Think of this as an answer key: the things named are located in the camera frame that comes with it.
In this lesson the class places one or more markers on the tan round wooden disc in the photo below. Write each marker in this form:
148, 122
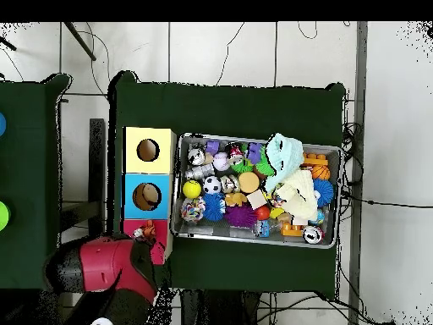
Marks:
249, 181

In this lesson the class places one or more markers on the orange striped tiger plush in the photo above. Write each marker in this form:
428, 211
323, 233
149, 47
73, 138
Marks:
145, 231

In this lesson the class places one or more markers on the blue disc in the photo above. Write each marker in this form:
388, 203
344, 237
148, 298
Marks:
1, 124

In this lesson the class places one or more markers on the yellow smiley ball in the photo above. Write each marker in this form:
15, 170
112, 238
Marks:
191, 189

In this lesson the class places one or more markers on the wooden box with three holes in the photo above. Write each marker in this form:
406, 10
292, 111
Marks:
147, 196

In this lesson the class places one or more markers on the black tripod leg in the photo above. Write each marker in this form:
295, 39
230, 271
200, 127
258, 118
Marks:
80, 40

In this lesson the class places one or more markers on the dark green table cloth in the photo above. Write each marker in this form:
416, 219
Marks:
223, 108

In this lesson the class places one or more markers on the green side table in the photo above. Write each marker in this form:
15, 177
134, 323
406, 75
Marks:
30, 183

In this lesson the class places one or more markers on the small blue spiky ball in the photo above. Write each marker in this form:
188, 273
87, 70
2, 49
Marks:
214, 206

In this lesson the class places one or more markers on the cream knitted cloth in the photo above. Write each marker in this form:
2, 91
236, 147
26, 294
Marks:
298, 196

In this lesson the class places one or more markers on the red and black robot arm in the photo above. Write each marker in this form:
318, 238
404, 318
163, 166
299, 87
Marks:
108, 267

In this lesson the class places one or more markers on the small soccer ball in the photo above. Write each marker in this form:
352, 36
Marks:
212, 184

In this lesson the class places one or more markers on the green disc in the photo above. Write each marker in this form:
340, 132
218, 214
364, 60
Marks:
2, 215

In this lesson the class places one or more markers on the shallow clear mesh bin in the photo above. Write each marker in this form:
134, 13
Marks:
257, 237

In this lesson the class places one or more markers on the purple spiky toy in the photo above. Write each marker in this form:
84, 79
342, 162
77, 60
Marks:
241, 215

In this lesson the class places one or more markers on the tan wooden block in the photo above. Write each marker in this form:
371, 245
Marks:
256, 199

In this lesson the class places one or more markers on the mint green knitted cloth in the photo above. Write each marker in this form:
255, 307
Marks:
284, 156

